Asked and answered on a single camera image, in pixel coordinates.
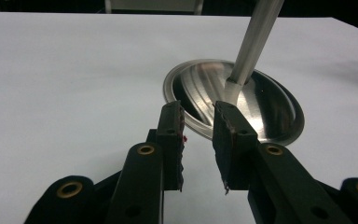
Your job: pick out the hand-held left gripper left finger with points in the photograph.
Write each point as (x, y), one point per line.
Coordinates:
(143, 186)

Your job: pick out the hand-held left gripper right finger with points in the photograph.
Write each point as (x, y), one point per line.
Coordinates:
(279, 186)

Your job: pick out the steel utensil stand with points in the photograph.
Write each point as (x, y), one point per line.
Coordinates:
(261, 105)

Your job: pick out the white table mat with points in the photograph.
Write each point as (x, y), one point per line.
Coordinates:
(59, 77)

